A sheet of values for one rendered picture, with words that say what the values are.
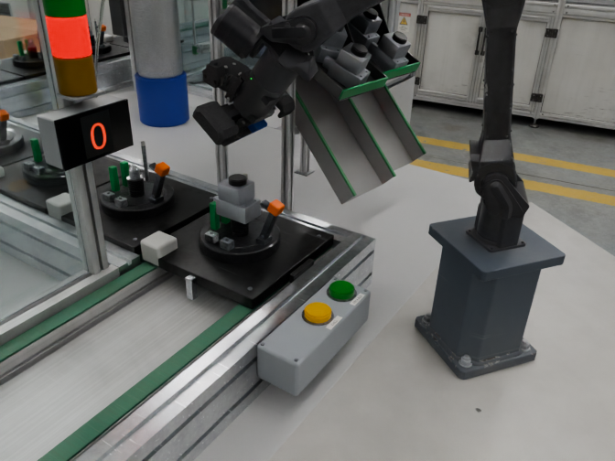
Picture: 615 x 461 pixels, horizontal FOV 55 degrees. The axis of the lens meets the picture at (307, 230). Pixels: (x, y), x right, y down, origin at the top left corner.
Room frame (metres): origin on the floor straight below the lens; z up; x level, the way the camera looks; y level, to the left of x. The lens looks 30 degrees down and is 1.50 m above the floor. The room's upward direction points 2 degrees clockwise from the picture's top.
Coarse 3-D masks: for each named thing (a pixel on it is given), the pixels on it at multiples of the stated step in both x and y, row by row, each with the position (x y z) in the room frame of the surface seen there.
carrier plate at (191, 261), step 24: (264, 216) 0.98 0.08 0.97; (192, 240) 0.88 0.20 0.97; (288, 240) 0.89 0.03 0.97; (312, 240) 0.90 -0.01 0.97; (168, 264) 0.81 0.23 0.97; (192, 264) 0.81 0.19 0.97; (216, 264) 0.81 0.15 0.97; (240, 264) 0.81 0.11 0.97; (264, 264) 0.81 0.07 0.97; (288, 264) 0.81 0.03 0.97; (216, 288) 0.75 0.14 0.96; (240, 288) 0.74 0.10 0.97; (264, 288) 0.75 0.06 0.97
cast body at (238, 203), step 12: (228, 180) 0.89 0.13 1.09; (240, 180) 0.87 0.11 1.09; (228, 192) 0.86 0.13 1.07; (240, 192) 0.86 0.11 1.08; (252, 192) 0.88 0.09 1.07; (216, 204) 0.88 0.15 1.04; (228, 204) 0.86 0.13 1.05; (240, 204) 0.85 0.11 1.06; (252, 204) 0.86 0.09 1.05; (228, 216) 0.87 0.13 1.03; (240, 216) 0.85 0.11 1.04; (252, 216) 0.86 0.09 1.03
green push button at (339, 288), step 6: (336, 282) 0.77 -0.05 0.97; (342, 282) 0.77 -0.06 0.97; (348, 282) 0.77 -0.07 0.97; (330, 288) 0.75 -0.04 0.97; (336, 288) 0.75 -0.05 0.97; (342, 288) 0.75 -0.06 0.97; (348, 288) 0.75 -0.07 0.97; (354, 288) 0.75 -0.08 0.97; (330, 294) 0.74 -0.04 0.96; (336, 294) 0.74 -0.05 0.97; (342, 294) 0.74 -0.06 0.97; (348, 294) 0.74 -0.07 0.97
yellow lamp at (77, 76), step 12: (60, 60) 0.76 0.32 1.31; (72, 60) 0.76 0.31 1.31; (84, 60) 0.77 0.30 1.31; (60, 72) 0.76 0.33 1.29; (72, 72) 0.76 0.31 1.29; (84, 72) 0.77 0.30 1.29; (60, 84) 0.76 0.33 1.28; (72, 84) 0.76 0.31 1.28; (84, 84) 0.77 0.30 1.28; (96, 84) 0.79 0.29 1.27; (72, 96) 0.76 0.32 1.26
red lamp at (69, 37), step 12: (48, 24) 0.77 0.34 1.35; (60, 24) 0.76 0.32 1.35; (72, 24) 0.76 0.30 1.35; (84, 24) 0.78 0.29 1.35; (60, 36) 0.76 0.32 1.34; (72, 36) 0.76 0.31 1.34; (84, 36) 0.77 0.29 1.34; (60, 48) 0.76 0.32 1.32; (72, 48) 0.76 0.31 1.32; (84, 48) 0.77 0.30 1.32
